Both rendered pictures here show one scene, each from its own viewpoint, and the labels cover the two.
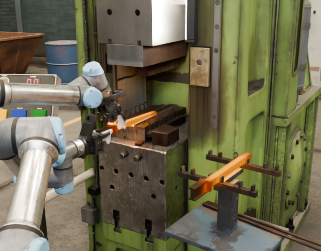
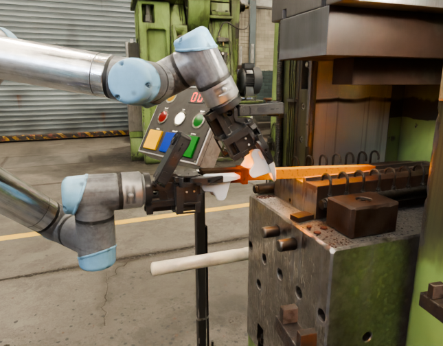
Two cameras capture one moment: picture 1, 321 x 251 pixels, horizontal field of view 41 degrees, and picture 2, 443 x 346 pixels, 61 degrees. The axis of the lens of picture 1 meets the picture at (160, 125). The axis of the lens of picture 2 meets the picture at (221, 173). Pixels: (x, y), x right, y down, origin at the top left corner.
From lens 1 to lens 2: 1.24 m
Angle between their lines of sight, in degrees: 38
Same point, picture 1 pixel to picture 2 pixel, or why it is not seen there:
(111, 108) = (235, 130)
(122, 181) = (269, 280)
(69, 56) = not seen: hidden behind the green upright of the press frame
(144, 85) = (382, 124)
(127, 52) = (305, 28)
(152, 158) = (310, 255)
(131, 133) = (298, 195)
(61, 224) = not seen: hidden behind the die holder
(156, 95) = (406, 146)
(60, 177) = (78, 236)
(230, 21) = not seen: outside the picture
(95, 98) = (129, 80)
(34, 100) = (11, 68)
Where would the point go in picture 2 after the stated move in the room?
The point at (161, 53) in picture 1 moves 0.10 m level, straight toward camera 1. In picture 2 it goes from (392, 36) to (376, 31)
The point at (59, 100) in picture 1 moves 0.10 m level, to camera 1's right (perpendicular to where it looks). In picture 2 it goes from (61, 76) to (94, 76)
